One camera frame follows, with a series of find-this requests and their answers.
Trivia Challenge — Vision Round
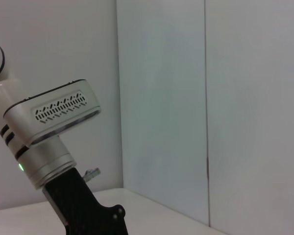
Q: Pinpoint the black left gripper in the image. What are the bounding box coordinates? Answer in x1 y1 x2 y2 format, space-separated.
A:
42 167 129 235

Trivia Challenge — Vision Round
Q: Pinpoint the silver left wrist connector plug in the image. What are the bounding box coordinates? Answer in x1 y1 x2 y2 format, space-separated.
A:
83 167 101 182

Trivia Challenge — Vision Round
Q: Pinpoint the white vented camera box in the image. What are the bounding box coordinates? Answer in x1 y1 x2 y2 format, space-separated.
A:
3 78 101 147

